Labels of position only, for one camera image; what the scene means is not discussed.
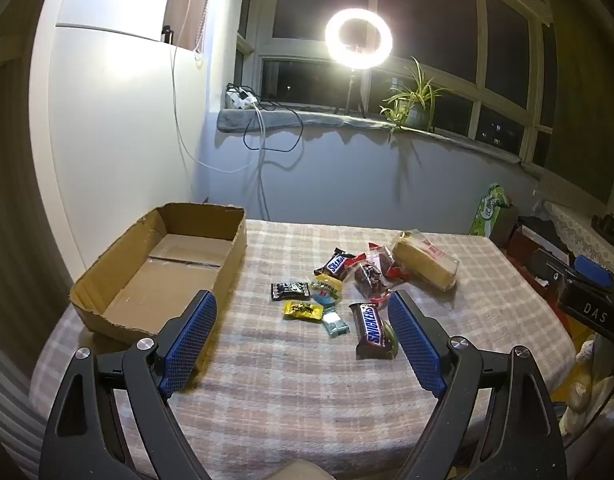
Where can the large brown chocolate bar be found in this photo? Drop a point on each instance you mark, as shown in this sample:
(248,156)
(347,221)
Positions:
(369,327)

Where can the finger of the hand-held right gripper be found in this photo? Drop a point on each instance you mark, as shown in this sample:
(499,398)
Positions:
(592,269)

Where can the brown cake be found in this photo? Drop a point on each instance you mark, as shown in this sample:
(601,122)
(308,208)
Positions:
(369,277)

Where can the cardboard box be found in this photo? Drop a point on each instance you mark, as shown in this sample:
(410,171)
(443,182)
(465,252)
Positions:
(137,285)

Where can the lace cloth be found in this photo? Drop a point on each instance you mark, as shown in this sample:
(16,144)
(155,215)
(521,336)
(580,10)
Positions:
(577,230)

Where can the grey windowsill mat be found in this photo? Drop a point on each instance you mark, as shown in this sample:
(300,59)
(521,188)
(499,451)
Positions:
(287,120)

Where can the white power strip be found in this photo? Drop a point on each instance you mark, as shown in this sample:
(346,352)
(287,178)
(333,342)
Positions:
(239,97)

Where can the small brown chocolate bar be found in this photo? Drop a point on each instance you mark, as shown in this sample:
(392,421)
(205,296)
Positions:
(336,264)

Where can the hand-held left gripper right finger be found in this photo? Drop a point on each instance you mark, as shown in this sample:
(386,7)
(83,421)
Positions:
(417,345)

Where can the black tripod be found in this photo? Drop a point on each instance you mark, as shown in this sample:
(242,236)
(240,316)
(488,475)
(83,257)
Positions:
(353,85)

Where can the yellow and blue candy packet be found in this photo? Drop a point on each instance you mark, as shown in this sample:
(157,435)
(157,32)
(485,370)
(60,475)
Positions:
(327,287)

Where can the yellow candy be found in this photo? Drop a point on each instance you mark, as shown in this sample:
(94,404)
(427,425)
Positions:
(302,310)

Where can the red snack cake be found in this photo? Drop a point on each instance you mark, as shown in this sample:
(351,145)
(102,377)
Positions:
(387,260)

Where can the sponge cake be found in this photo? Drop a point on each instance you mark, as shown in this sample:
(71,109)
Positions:
(422,260)

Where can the brown carton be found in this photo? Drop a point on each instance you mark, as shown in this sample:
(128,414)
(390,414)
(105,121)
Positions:
(509,222)

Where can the light blue candy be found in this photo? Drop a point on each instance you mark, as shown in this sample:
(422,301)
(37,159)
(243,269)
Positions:
(335,325)

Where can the green candy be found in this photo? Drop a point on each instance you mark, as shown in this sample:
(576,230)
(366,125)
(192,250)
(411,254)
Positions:
(393,345)

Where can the white cabinet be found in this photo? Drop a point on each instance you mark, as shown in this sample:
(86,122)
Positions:
(112,135)

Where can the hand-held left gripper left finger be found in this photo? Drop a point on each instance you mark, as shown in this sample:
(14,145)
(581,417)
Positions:
(187,345)

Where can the potted spider plant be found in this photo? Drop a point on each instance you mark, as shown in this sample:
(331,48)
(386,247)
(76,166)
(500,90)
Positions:
(417,110)

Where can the dark bottle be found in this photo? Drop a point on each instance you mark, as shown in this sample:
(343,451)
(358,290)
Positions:
(167,34)

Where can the dark figurine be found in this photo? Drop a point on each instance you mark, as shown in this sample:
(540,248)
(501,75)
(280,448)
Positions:
(607,224)

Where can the window frame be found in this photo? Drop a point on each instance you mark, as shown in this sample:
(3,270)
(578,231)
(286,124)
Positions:
(479,40)

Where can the black and white candy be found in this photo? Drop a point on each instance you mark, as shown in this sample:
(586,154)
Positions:
(289,290)

